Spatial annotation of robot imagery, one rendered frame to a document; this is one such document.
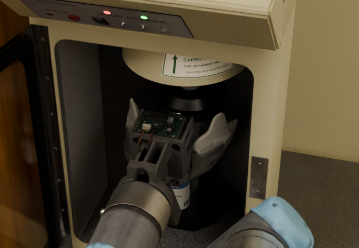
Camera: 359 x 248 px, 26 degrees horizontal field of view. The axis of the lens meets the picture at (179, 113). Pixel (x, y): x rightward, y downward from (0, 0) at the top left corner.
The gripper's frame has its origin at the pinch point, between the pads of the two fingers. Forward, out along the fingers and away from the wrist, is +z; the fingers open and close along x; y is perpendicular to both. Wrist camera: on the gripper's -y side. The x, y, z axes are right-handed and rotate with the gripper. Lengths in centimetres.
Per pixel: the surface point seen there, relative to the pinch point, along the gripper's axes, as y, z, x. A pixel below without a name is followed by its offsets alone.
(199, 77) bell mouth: 11.6, -6.0, -3.6
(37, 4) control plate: 25.1, -15.1, 12.8
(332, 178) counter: -28.9, 23.3, -21.1
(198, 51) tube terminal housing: 17.1, -8.1, -4.0
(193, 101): 3.9, -1.6, -1.6
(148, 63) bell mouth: 12.4, -5.8, 3.2
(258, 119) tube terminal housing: 8.3, -8.6, -11.8
